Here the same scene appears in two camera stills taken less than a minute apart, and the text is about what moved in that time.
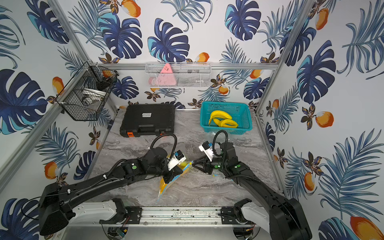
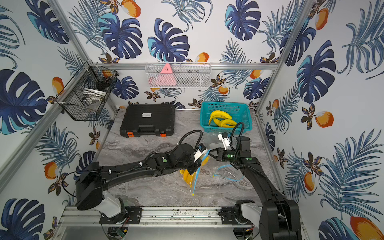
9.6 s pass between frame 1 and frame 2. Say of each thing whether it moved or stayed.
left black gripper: moved
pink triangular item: stayed
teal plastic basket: stayed
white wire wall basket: stayed
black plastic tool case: stayed
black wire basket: stayed
